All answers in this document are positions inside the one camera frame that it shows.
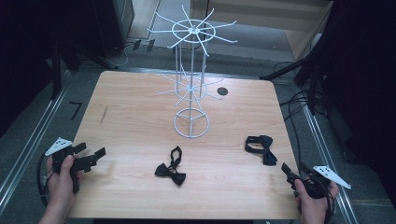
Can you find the person's right hand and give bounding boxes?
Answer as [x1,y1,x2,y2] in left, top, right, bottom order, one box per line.
[293,178,340,218]

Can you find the white wire display rack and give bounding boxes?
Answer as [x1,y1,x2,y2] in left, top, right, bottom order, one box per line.
[147,4,239,140]

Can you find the black floor cables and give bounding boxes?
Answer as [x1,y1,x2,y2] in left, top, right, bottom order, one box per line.
[272,60,316,177]

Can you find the black cabinet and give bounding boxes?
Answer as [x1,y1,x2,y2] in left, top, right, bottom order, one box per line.
[92,0,136,60]

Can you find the beige wooden platform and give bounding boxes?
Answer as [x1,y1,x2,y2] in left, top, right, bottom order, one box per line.
[190,0,335,63]

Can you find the white cable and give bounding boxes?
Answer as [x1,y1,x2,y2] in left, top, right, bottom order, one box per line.
[113,42,139,68]

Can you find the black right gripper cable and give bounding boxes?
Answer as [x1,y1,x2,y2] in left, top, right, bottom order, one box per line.
[322,185,336,224]

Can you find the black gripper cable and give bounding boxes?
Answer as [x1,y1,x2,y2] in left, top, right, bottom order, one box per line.
[322,185,336,224]
[35,152,54,208]

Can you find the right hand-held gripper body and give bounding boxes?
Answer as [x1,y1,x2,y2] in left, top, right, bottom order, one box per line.
[287,165,352,201]

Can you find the black metal stand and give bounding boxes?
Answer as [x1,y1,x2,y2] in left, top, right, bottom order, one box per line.
[49,36,120,101]
[259,46,332,117]

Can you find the person's left hand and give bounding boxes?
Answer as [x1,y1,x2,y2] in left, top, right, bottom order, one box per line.
[46,154,85,210]

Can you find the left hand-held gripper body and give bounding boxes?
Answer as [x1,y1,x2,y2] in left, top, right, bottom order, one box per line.
[45,137,98,194]

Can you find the dark curtain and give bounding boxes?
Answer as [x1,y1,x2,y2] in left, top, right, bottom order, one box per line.
[317,0,396,203]
[0,0,104,138]

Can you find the black bow tie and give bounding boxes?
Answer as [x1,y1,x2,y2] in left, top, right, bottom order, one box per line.
[154,146,187,188]
[244,134,278,167]

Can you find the metal floor rail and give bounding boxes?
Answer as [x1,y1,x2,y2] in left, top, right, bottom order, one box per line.
[0,70,75,207]
[299,92,361,224]

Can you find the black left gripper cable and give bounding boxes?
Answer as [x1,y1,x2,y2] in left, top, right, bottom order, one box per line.
[35,152,54,208]

